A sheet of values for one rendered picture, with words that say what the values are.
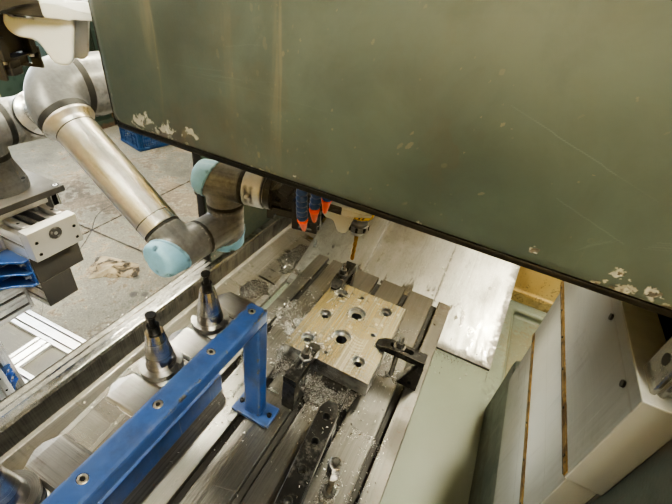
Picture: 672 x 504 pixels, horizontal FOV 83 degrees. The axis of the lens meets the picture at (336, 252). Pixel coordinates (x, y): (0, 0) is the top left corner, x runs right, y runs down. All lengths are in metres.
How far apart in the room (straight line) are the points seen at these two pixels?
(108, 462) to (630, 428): 0.61
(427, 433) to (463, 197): 1.10
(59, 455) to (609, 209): 0.64
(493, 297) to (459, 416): 0.53
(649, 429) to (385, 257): 1.31
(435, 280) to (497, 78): 1.44
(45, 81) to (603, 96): 0.84
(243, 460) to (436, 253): 1.19
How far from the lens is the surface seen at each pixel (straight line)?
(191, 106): 0.41
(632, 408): 0.55
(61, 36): 0.52
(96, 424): 1.25
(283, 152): 0.36
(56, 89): 0.89
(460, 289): 1.69
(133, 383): 0.67
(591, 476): 0.65
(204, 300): 0.67
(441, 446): 1.34
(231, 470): 0.92
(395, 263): 1.70
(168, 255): 0.74
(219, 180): 0.78
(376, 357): 0.98
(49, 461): 0.64
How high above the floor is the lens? 1.74
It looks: 36 degrees down
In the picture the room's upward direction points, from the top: 8 degrees clockwise
